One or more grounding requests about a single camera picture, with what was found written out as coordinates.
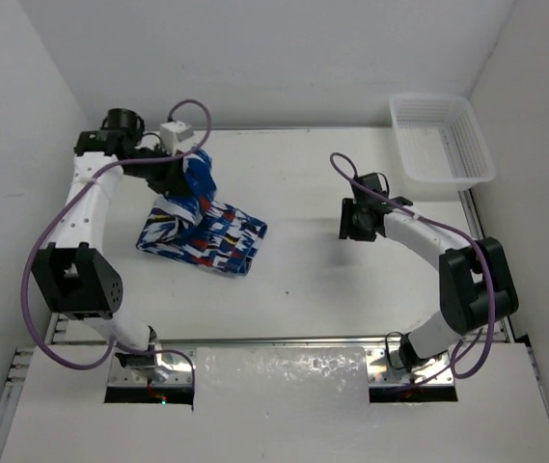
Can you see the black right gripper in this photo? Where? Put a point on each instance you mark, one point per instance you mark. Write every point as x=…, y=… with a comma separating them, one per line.
x=347, y=229

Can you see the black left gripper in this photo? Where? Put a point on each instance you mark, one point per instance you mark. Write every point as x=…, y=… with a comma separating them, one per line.
x=172, y=180

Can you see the blue white red patterned trousers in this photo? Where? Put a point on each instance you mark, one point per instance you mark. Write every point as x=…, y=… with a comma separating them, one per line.
x=199, y=230

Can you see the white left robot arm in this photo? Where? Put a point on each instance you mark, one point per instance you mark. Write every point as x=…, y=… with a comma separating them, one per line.
x=67, y=262

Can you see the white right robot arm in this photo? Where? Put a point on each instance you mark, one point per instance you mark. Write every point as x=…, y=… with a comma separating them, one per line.
x=476, y=288

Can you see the white plastic mesh basket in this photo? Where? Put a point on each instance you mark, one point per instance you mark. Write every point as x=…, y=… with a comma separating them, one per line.
x=441, y=147

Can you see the white front cover panel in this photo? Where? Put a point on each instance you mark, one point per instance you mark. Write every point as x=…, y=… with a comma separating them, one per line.
x=282, y=405

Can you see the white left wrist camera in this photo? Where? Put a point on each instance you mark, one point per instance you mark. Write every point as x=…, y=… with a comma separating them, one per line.
x=172, y=133

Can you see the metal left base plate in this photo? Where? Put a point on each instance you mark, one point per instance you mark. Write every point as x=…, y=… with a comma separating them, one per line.
x=170, y=369

